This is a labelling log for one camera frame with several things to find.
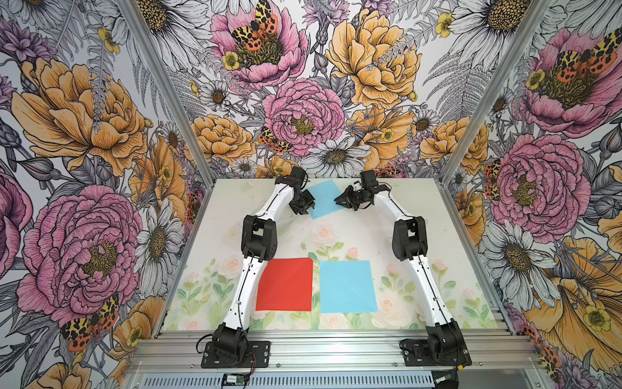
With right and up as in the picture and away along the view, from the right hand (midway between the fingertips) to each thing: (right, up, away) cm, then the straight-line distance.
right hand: (336, 202), depth 111 cm
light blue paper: (+2, -31, -22) cm, 38 cm away
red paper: (-20, -30, -22) cm, 42 cm away
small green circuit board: (-32, -50, -41) cm, 72 cm away
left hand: (-11, -4, -3) cm, 12 cm away
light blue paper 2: (-5, +4, +2) cm, 6 cm away
